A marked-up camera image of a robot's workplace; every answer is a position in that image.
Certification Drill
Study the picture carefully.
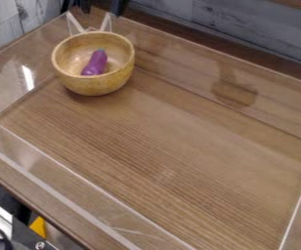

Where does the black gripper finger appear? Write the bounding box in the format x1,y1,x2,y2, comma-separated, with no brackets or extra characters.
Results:
80,0,91,14
109,0,129,17

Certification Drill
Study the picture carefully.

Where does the purple toy eggplant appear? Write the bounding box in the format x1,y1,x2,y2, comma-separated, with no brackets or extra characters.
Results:
81,49,107,76

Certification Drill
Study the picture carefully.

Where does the brown wooden bowl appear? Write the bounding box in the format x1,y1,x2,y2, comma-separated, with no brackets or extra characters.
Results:
50,31,135,96

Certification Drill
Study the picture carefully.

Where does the yellow black equipment base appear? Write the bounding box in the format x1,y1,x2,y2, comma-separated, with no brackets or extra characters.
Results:
10,214,79,250

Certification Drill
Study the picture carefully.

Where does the clear acrylic tray wall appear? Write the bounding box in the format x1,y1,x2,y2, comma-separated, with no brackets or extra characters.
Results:
0,16,301,250

